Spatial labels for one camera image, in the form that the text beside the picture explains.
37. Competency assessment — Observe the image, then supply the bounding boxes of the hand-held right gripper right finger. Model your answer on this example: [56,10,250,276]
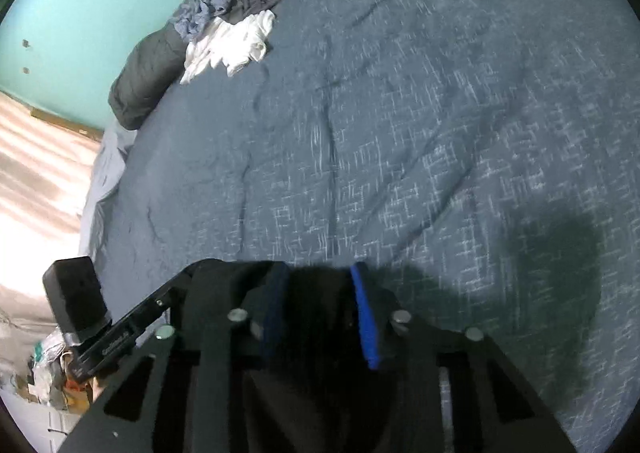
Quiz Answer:
[350,262,576,453]

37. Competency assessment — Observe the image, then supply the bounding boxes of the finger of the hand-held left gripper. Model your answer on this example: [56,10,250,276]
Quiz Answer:
[112,269,196,334]

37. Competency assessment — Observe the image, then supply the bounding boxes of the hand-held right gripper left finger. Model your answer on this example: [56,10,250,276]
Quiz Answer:
[60,258,292,453]

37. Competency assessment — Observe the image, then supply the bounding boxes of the black pants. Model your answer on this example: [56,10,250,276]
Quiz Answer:
[187,259,421,453]

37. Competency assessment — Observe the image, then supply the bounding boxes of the crumpled plastic bags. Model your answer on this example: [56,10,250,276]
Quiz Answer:
[27,333,76,404]

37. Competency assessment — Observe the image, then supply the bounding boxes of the cardboard box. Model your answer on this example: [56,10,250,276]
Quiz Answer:
[65,378,96,414]

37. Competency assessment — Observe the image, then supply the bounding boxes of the pink curtain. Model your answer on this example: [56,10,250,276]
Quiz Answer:
[0,90,103,379]

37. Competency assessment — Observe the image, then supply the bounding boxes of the light grey bed sheet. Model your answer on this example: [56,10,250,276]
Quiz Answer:
[77,125,138,269]

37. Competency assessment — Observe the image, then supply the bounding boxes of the white storage box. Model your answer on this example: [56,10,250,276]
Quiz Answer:
[0,383,91,453]

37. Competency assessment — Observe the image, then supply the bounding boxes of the blue patterned bed cover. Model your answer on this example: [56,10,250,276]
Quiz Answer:
[90,0,640,453]

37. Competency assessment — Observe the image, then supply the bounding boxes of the dark grey rolled duvet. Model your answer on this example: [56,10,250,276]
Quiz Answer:
[109,0,381,131]

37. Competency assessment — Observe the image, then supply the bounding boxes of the white crumpled garment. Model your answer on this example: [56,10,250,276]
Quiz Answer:
[179,10,277,85]

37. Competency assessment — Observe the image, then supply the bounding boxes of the blue-grey crumpled garment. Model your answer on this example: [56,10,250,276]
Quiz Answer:
[172,0,233,41]

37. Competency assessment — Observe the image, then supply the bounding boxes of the wooden window frame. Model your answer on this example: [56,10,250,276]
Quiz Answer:
[30,108,106,141]

